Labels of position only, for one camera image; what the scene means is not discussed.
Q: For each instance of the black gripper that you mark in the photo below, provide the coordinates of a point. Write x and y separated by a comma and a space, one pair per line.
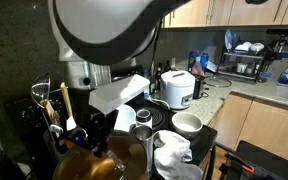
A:
84, 106

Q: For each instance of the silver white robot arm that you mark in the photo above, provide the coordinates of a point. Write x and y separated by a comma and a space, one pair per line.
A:
100, 20

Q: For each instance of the black electric stove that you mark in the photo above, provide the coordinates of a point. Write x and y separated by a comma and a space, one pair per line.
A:
159, 116

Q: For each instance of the wooden spoon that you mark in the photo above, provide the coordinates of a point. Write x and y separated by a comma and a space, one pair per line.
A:
49, 111

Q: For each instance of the white cloth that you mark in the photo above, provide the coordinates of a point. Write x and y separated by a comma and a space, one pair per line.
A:
172, 156

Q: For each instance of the dark glass bottle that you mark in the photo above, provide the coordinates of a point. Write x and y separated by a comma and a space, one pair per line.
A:
158, 78

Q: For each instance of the small white bowl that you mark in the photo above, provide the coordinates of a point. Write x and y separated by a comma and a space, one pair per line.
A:
186, 126

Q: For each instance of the white rice cooker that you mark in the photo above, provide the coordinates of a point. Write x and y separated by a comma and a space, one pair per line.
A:
177, 90

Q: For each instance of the black cup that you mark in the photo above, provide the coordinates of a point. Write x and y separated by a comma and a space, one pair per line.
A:
198, 86

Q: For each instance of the glass lid on counter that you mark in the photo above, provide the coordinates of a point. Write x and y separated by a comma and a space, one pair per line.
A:
229, 83

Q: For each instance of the orange black clamp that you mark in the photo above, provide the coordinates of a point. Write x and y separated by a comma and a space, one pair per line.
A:
240, 162

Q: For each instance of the wooden base cabinet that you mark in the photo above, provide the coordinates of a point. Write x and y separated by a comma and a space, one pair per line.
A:
250, 123

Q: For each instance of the white mug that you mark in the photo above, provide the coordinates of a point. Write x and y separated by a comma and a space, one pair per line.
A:
241, 67

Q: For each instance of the blue plate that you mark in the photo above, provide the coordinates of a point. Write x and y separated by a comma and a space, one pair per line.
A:
230, 38

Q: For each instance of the white rack bowl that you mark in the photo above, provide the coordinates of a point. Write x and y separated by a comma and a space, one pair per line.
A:
242, 47
257, 46

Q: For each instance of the black perforated table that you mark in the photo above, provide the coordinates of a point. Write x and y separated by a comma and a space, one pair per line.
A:
270, 163

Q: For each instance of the blue soap bottle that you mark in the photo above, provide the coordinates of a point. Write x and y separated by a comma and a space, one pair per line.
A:
286, 76

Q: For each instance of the wooden wall cabinet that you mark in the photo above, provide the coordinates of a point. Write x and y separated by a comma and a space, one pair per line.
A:
250, 11

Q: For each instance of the black camera bar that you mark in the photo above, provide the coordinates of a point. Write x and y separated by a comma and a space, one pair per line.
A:
284, 31

